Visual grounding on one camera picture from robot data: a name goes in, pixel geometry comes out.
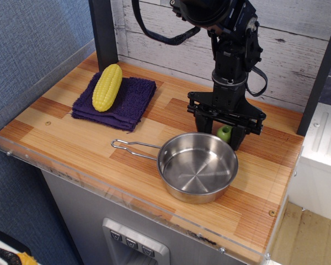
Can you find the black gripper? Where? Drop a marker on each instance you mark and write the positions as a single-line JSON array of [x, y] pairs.
[[228, 105]]

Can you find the green handled grey spatula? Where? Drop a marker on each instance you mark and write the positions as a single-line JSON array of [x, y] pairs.
[[224, 133]]

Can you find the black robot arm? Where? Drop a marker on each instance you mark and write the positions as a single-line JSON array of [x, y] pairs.
[[233, 29]]

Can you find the dark blue folded towel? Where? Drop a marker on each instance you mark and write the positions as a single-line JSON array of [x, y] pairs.
[[128, 107]]

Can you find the stainless steel pan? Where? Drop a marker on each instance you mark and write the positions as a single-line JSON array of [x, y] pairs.
[[196, 167]]

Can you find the white ribbed side panel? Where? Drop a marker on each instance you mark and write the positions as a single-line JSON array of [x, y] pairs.
[[317, 142]]

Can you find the yellow plastic corn cob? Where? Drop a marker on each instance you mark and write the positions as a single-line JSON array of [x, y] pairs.
[[107, 88]]

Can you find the silver dispenser panel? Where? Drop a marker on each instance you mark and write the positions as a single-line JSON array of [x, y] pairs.
[[128, 246]]

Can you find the grey toy fridge cabinet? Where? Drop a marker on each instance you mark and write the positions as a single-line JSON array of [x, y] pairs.
[[84, 212]]

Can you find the clear acrylic guard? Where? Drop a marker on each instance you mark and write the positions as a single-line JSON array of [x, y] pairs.
[[240, 220]]

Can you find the yellow object bottom left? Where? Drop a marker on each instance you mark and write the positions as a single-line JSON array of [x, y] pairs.
[[26, 259]]

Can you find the black right frame post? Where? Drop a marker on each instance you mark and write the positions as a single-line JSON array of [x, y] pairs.
[[316, 92]]

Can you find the black frame post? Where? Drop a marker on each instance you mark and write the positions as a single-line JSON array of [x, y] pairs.
[[103, 31], [316, 92]]

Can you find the black left frame post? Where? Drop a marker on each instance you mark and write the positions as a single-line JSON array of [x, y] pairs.
[[103, 31]]

